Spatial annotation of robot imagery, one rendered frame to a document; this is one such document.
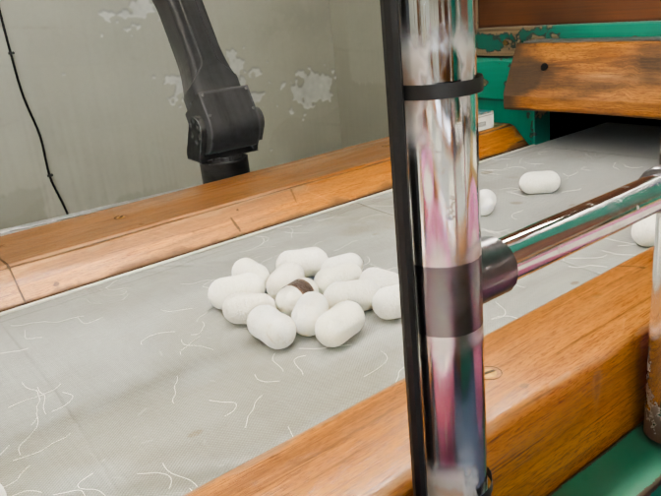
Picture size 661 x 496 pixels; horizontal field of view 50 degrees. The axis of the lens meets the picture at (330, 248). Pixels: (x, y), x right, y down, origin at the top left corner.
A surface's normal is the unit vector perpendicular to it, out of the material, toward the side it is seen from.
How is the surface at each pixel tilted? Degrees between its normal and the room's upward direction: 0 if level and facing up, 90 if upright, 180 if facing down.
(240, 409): 0
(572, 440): 90
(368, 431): 0
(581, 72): 67
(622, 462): 0
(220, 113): 60
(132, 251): 45
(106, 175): 90
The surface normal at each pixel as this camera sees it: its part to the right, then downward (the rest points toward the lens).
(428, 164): -0.41, 0.34
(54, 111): 0.54, 0.23
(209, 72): 0.43, -0.27
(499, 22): -0.78, 0.27
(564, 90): -0.74, -0.11
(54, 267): 0.37, -0.52
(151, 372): -0.10, -0.94
